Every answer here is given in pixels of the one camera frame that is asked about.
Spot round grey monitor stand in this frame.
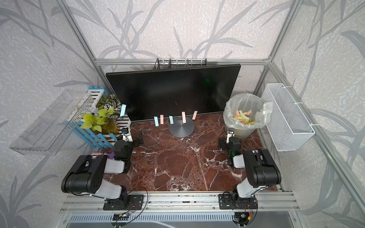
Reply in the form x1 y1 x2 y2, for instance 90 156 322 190
169 117 195 138

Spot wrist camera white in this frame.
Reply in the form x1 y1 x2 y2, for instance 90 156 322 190
120 127 129 135
226 128 235 143

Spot black flat monitor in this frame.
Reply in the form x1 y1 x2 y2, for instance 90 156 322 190
106 64 241 121

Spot black wire rack behind monitor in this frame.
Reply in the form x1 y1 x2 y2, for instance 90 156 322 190
153 59 208 70

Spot green potted plant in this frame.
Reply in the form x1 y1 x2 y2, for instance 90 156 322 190
79 94 122 135

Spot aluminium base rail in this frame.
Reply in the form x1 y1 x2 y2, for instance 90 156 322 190
60 191 300 213

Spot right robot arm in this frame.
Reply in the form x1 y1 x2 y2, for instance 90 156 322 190
218 136 282 210

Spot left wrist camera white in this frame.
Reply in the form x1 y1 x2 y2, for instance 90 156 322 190
120 127 129 135

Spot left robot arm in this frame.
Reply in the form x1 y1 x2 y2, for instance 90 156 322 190
61 133 144 211

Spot white wire mesh basket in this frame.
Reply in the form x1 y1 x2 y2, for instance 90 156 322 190
262 83 315 152

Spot clear acrylic wall shelf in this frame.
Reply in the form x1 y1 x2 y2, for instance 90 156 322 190
10 89 94 156

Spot trash bin with plastic bag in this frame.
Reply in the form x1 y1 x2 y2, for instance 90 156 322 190
223 94 273 139

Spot blue white slatted crate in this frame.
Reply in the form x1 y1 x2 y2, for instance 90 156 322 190
73 86 133 148

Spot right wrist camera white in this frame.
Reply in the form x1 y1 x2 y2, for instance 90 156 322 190
226 128 235 143

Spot purple sticky note pad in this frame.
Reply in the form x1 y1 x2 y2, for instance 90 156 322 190
107 153 115 159

